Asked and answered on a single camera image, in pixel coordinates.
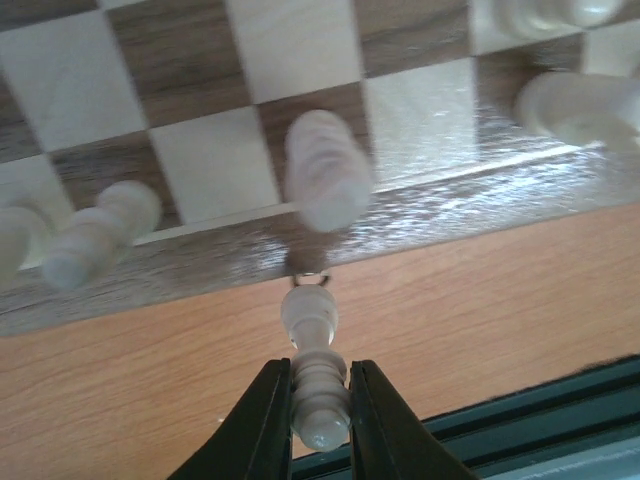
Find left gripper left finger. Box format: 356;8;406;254
170;358;292;480

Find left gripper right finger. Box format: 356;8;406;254
350;360;476;480

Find white chess bishop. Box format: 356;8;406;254
281;284;351;452

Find white chess pawn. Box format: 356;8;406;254
284;110;374;233

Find white chess piece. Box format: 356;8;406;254
514;72;639;154
493;0;626;40
41;180;162;290
1;199;55;288

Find wooden chess board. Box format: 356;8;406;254
1;1;639;336

